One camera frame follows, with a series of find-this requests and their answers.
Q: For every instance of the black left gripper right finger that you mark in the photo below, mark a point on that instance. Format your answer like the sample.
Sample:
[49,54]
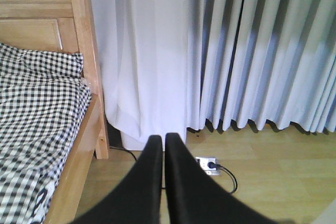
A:
[194,197]

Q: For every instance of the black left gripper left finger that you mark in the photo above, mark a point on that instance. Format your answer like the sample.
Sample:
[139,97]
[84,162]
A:
[137,198]

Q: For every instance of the white plastic trash bin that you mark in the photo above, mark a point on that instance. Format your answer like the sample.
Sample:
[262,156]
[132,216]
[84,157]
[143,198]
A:
[328,216]

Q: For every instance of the white floor power socket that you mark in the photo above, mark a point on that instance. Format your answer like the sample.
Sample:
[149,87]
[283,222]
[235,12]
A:
[209,165]

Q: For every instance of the black white checkered bedsheet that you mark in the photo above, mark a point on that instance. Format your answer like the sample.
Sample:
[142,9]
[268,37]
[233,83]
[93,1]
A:
[43,101]

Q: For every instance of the grey pleated curtain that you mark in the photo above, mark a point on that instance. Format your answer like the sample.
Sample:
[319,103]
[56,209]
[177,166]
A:
[262,61]

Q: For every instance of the white sheer curtain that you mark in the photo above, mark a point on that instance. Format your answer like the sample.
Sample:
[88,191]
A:
[150,58]

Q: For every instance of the wooden bed frame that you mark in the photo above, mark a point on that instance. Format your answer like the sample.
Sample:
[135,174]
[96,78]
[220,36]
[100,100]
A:
[63,26]

